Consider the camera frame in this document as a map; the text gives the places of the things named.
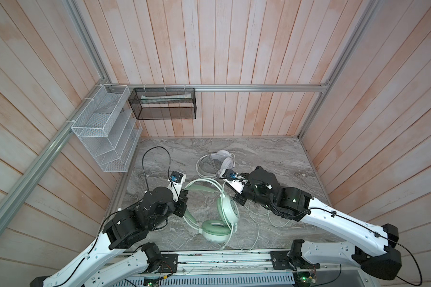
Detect white headphones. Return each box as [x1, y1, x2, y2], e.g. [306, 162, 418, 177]
[195, 150, 236, 179]

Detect green headphones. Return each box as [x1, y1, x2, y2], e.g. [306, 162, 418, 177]
[182, 178, 240, 245]

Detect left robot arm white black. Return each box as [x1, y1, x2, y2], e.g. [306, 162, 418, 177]
[30, 187, 188, 287]

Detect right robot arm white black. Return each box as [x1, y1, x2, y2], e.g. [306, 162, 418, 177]
[221, 166, 402, 281]

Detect black mesh basket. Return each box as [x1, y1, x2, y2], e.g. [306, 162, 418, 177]
[128, 87, 197, 120]

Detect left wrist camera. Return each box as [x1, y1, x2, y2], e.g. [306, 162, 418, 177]
[168, 171, 186, 202]

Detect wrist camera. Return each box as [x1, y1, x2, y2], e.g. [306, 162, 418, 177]
[219, 169, 248, 194]
[168, 171, 186, 202]

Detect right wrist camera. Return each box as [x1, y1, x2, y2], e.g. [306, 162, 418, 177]
[219, 169, 248, 194]

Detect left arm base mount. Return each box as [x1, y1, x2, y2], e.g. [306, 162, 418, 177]
[138, 243, 178, 274]

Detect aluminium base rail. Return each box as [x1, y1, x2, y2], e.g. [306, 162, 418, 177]
[117, 249, 380, 287]

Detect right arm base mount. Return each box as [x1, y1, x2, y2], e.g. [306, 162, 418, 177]
[269, 239, 320, 271]

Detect white wire mesh shelf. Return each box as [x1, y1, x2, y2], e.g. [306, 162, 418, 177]
[72, 84, 142, 173]

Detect aluminium frame bar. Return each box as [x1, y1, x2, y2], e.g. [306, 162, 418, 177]
[111, 84, 329, 93]

